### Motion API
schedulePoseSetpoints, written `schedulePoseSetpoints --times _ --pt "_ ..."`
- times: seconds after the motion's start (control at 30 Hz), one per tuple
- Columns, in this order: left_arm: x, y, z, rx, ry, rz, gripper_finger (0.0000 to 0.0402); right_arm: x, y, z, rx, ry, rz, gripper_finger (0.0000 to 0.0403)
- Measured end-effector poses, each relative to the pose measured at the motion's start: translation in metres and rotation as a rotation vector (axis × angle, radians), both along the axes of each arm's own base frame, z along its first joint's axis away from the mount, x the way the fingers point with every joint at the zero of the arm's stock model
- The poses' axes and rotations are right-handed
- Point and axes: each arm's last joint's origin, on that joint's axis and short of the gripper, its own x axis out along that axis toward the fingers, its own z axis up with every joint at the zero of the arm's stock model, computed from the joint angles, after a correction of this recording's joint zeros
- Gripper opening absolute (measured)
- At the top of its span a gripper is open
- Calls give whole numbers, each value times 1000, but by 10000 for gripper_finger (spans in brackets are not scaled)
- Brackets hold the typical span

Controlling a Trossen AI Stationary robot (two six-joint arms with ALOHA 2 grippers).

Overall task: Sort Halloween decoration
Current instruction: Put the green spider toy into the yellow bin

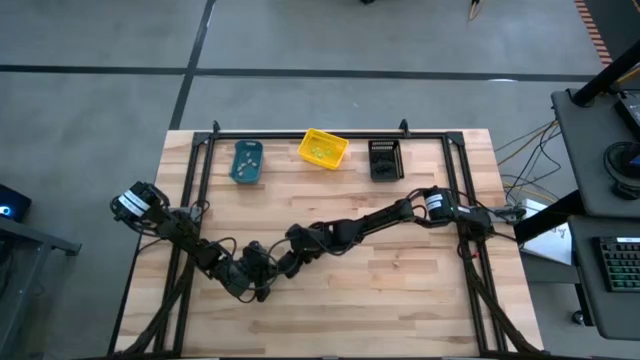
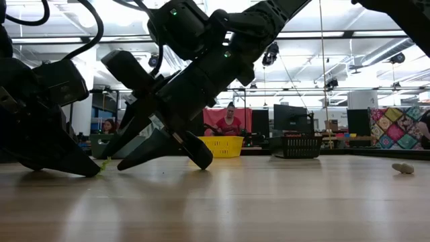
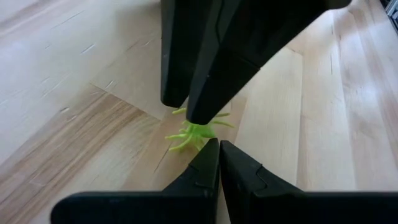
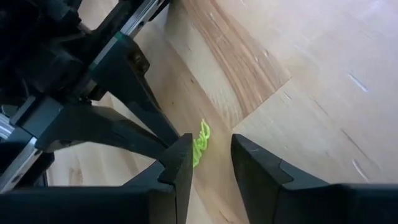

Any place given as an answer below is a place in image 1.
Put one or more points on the white paper sheet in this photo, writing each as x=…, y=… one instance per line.
x=550, y=245

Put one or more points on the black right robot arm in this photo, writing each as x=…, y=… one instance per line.
x=390, y=217

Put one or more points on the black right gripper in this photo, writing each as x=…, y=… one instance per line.
x=305, y=240

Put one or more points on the black device with blue light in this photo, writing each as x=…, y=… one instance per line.
x=12, y=205

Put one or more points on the green plastic toy spider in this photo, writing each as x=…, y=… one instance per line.
x=322, y=154
x=315, y=149

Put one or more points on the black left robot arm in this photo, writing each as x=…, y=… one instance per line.
x=185, y=232

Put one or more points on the grey desk top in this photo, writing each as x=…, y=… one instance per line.
x=585, y=150

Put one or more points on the black mat orange striped edge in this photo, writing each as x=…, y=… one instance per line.
x=595, y=35

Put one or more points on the black monitor pole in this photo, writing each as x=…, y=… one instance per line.
x=605, y=75

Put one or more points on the green plastic basket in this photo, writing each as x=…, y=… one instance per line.
x=248, y=161

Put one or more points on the black aluminium rig frame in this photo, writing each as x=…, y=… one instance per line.
x=275, y=135

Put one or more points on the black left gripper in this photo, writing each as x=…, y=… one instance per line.
x=257, y=262

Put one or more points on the black caster wheel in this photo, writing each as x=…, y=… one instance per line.
x=578, y=318

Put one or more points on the grey keyboard desk shelf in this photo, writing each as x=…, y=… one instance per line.
x=585, y=300

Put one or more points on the black round desk device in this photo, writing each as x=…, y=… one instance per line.
x=625, y=187

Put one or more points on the grey side table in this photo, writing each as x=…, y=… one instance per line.
x=20, y=280

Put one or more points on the yellow plastic basket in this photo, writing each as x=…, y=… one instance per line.
x=332, y=150

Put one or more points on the black plastic basket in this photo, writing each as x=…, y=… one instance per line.
x=386, y=160

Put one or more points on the black backlit keyboard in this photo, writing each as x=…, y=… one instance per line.
x=620, y=265

